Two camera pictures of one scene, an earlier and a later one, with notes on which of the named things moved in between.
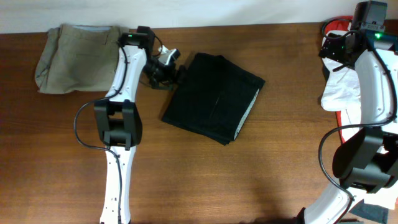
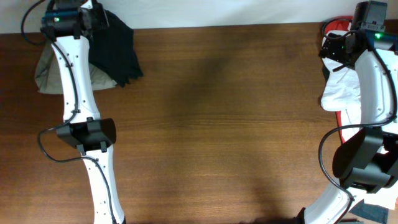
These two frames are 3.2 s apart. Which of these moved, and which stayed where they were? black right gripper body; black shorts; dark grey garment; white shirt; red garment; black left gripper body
Moved: black shorts; black left gripper body
Stayed: dark grey garment; white shirt; red garment; black right gripper body
